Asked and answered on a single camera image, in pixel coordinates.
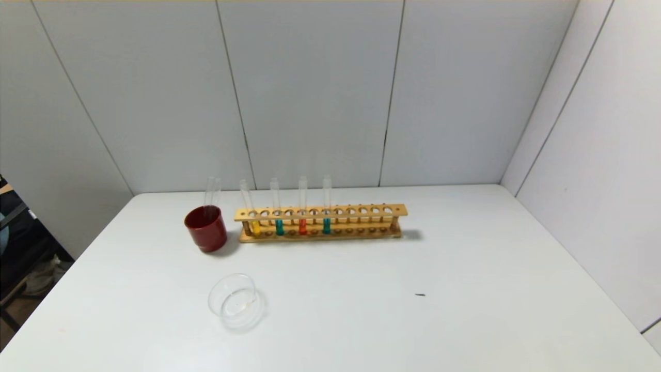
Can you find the test tube with blue pigment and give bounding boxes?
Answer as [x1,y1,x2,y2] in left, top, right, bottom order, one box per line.
[270,177,286,237]
[322,175,333,235]

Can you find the test tube with yellow pigment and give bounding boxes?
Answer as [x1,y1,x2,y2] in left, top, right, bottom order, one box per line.
[239,179,262,237]

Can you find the wooden test tube rack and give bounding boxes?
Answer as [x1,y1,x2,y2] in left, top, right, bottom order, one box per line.
[233,203,408,243]

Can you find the test tube with orange pigment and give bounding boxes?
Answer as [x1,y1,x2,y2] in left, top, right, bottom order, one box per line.
[298,175,309,236]

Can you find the dark red cup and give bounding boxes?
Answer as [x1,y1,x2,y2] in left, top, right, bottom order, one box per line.
[184,205,228,253]

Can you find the clear glass petri dish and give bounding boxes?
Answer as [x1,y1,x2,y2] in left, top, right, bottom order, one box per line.
[208,273,267,332]

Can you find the white shoe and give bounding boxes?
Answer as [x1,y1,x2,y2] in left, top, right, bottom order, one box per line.
[23,255,64,297]

